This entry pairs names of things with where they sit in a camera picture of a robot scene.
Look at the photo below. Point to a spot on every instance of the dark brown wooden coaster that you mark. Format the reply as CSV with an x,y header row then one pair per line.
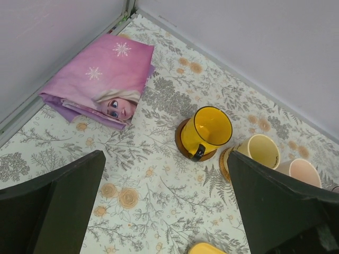
x,y
182,149

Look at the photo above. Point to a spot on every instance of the purple mug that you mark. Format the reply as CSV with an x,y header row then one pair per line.
x,y
336,189

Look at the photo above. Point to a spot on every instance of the yellow plastic tray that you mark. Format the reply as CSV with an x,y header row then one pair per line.
x,y
205,248

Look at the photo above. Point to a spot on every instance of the pink folded cloth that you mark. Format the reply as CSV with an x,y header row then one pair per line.
x,y
104,82

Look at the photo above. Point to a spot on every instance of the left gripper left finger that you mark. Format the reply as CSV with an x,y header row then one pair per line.
x,y
50,213

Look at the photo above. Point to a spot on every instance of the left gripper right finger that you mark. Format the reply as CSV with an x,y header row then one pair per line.
x,y
281,214

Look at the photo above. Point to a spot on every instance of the pink mug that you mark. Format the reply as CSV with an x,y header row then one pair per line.
x,y
301,170

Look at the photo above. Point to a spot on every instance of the woven rattan coaster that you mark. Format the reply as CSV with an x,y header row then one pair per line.
x,y
223,163

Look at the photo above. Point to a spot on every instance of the yellow glass mug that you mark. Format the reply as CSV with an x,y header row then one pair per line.
x,y
209,129

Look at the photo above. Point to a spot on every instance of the cream yellow mug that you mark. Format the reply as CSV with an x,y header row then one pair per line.
x,y
261,149

